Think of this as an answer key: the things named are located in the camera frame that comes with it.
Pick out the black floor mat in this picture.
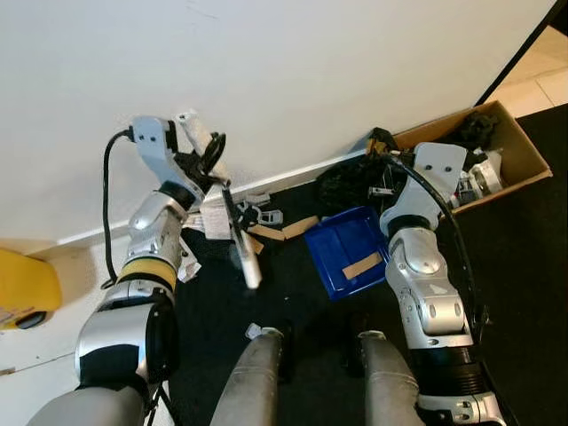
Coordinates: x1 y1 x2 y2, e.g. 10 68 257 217
167 103 568 426

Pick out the white crumpled paper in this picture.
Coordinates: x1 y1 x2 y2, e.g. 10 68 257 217
176 192 233 285

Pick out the black crumpled cloth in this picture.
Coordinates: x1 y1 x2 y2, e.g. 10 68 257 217
316 156 384 214

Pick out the small grey clip part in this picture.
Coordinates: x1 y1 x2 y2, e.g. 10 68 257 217
238 193 285 228

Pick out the grey white device in box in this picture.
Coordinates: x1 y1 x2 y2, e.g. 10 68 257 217
451 149 509 210

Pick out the brown cardboard scrap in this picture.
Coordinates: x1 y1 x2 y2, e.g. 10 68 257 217
247 216 320 255

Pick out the brown tape strip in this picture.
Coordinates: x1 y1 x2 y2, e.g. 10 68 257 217
342 252 383 281

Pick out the black bundle in box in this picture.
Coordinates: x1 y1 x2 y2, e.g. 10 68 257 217
456 110 503 152

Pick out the brown cardboard box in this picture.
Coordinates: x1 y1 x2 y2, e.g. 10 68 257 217
390 100 554 215

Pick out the grey right robot leg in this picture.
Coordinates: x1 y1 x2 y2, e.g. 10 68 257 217
357 330 422 426

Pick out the grey robot leg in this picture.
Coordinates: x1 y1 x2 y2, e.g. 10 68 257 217
357 330 422 426
209 325 287 426

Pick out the grey left robot leg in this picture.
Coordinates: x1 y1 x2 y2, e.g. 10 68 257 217
209 325 287 426

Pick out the yellow plastic object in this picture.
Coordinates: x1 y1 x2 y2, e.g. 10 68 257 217
0 248 64 331

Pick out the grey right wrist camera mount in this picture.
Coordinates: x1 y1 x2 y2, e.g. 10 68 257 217
411 142 469 217

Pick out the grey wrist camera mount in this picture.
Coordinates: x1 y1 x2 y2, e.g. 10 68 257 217
130 114 184 190
411 142 469 217

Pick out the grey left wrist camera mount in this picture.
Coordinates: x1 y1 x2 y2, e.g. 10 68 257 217
130 114 184 190

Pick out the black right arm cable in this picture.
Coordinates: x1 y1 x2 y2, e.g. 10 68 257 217
382 153 491 356

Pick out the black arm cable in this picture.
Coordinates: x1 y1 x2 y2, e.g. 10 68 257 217
382 153 491 356
99 129 136 290

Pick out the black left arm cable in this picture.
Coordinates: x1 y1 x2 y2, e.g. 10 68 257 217
99 129 136 290

